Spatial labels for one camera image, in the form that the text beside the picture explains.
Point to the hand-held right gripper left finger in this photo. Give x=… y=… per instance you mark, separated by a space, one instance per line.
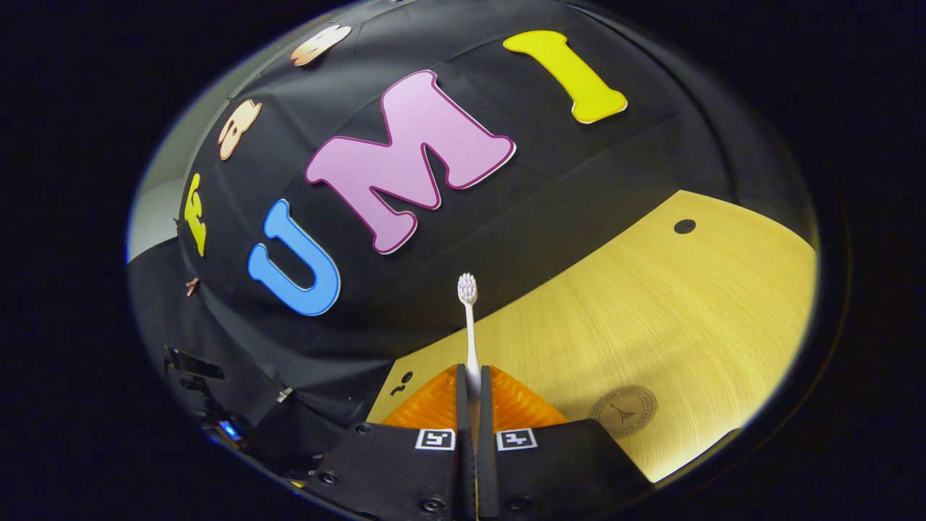
x=405 y=470

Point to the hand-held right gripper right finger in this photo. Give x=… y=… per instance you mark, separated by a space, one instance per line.
x=550 y=470

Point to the round wooden coaster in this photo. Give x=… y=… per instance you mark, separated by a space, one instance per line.
x=623 y=412

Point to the pink toothbrush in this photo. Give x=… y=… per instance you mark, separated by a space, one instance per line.
x=470 y=325

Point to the wooden desktop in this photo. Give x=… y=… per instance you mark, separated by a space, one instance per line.
x=687 y=311

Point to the white cloth clip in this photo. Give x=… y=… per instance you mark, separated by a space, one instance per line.
x=283 y=394

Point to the dark device with blue light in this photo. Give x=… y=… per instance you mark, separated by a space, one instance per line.
x=195 y=364

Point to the black backdrop cloth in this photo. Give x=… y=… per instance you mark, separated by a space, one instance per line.
x=506 y=217

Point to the red cloth clip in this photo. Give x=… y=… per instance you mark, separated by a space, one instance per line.
x=192 y=286

